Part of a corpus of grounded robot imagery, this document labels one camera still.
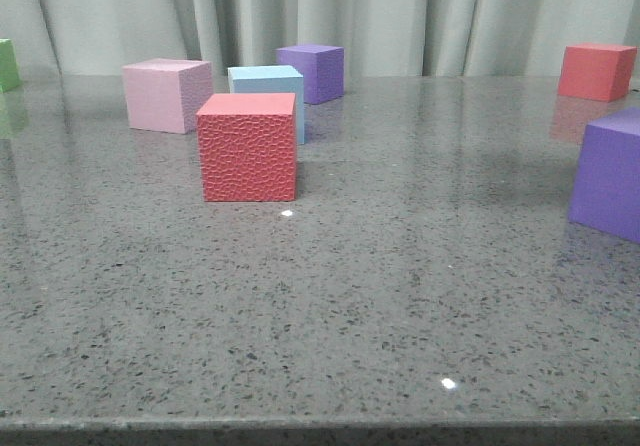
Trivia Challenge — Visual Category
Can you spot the pink foam block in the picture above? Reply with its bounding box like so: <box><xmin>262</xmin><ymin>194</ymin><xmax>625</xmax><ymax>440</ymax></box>
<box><xmin>122</xmin><ymin>58</ymin><xmax>213</xmax><ymax>134</ymax></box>

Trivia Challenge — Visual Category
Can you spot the red textured foam block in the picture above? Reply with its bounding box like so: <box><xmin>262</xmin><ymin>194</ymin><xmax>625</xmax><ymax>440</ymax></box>
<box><xmin>197</xmin><ymin>93</ymin><xmax>297</xmax><ymax>202</ymax></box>

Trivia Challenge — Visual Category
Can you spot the purple foam block far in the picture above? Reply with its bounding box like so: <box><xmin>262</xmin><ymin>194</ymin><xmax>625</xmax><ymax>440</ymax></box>
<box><xmin>276</xmin><ymin>44</ymin><xmax>345</xmax><ymax>104</ymax></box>

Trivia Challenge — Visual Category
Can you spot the red foam block far right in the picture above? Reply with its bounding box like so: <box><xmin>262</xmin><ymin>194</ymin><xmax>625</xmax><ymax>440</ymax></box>
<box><xmin>557</xmin><ymin>43</ymin><xmax>638</xmax><ymax>102</ymax></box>

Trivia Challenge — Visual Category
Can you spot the purple foam block near right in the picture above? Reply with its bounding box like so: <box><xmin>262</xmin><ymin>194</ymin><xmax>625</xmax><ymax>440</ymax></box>
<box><xmin>568</xmin><ymin>107</ymin><xmax>639</xmax><ymax>242</ymax></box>

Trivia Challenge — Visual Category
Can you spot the grey-green curtain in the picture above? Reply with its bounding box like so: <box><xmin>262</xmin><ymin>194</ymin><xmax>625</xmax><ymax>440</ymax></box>
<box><xmin>1</xmin><ymin>0</ymin><xmax>639</xmax><ymax>76</ymax></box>

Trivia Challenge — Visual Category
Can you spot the purple foam block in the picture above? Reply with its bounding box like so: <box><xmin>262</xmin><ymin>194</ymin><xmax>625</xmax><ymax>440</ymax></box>
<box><xmin>276</xmin><ymin>44</ymin><xmax>345</xmax><ymax>104</ymax></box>
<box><xmin>568</xmin><ymin>107</ymin><xmax>639</xmax><ymax>242</ymax></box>

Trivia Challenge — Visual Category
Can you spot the green foam block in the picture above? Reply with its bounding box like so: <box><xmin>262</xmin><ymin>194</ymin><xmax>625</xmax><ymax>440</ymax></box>
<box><xmin>0</xmin><ymin>38</ymin><xmax>21</xmax><ymax>93</ymax></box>

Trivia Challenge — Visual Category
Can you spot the light blue foam block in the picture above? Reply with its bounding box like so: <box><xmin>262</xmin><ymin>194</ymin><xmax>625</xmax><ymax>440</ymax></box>
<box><xmin>227</xmin><ymin>65</ymin><xmax>305</xmax><ymax>144</ymax></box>

